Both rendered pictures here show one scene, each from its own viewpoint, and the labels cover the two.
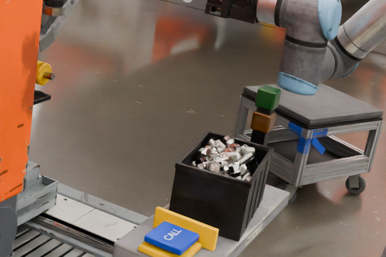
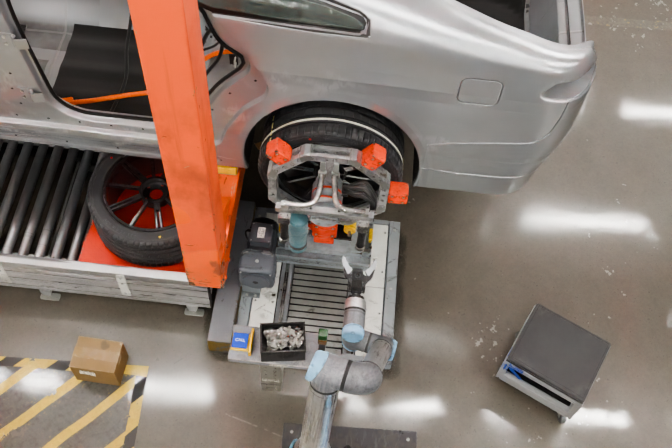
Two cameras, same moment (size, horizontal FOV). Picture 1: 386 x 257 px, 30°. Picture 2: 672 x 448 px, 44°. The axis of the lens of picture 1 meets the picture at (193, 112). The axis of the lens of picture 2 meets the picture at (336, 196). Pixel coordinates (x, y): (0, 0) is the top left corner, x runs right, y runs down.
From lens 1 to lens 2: 341 cm
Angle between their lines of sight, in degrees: 62
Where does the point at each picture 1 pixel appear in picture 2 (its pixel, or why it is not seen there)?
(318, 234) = (474, 406)
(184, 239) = (239, 344)
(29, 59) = (214, 265)
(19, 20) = (206, 257)
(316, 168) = (514, 382)
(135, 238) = (240, 329)
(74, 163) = (451, 250)
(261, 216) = (289, 364)
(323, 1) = (346, 327)
